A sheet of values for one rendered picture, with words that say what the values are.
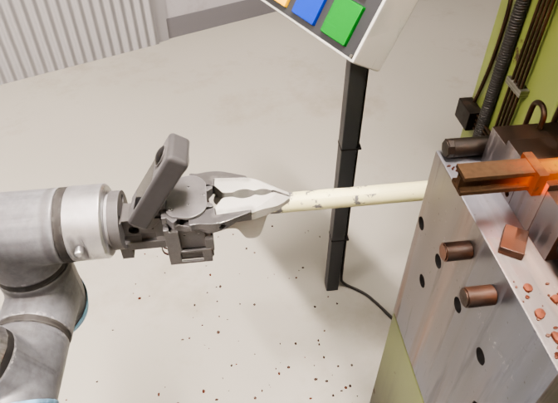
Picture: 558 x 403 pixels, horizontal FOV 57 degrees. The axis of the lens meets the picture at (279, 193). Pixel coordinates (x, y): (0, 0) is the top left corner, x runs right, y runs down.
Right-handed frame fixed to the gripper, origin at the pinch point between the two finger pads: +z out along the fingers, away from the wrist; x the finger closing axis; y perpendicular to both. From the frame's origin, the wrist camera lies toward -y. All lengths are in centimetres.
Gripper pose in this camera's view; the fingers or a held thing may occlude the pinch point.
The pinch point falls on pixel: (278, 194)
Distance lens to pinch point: 62.2
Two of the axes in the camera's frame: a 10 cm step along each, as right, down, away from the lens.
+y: 0.0, 7.3, 6.9
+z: 9.9, -0.8, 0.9
